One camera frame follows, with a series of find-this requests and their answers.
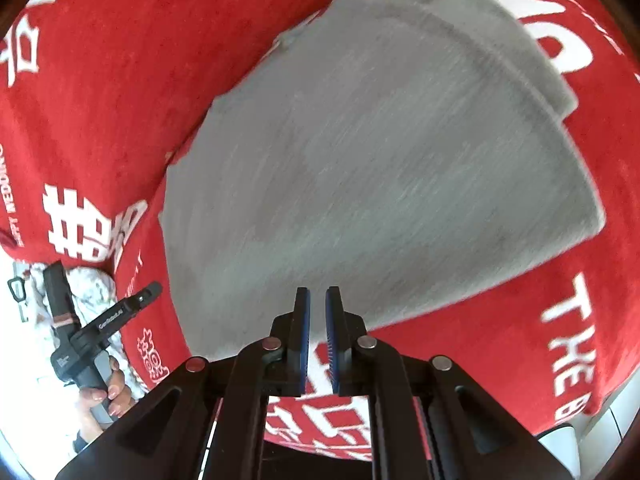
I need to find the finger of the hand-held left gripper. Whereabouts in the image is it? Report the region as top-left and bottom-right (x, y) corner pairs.
(119, 281), (164, 317)
(42, 261), (76, 342)

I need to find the grey short-sleeved shirt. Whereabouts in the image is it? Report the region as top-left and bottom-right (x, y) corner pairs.
(159, 0), (607, 363)

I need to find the red printed sofa cover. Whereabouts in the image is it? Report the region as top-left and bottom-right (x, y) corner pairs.
(0, 0), (640, 462)

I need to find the person's left hand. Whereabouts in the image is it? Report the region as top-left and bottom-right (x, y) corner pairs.
(74, 354), (134, 442)

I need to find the white floral cloth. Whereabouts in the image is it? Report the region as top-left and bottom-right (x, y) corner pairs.
(20, 264), (132, 368)

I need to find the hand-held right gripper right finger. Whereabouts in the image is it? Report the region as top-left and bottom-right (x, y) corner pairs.
(325, 285), (577, 480)

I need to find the black buckle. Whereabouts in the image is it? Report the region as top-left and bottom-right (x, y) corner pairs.
(7, 276), (30, 305)

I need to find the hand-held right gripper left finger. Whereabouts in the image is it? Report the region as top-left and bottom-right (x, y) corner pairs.
(55, 287), (313, 480)

